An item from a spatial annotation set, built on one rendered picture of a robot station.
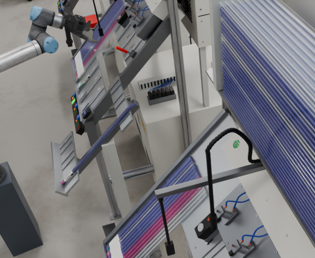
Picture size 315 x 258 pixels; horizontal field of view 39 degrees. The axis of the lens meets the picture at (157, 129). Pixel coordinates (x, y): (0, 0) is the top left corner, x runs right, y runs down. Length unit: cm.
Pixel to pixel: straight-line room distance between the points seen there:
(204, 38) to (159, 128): 56
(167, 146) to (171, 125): 15
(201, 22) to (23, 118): 206
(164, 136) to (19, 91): 197
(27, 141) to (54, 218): 85
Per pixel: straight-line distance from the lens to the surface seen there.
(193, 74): 269
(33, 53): 219
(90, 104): 234
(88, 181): 302
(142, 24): 214
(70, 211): 288
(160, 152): 252
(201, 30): 215
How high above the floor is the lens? 211
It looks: 40 degrees down
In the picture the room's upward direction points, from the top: 10 degrees counter-clockwise
